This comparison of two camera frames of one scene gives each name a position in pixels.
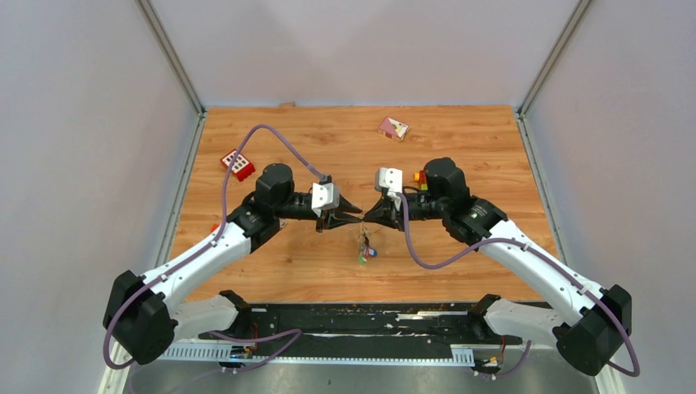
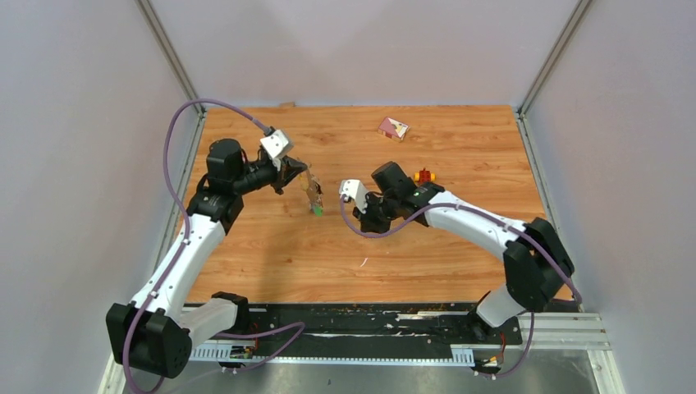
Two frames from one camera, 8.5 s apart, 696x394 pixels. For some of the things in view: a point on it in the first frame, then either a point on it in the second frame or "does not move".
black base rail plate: [466, 326] does not move
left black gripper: [334, 219] → [290, 167]
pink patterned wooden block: [394, 129] does not move
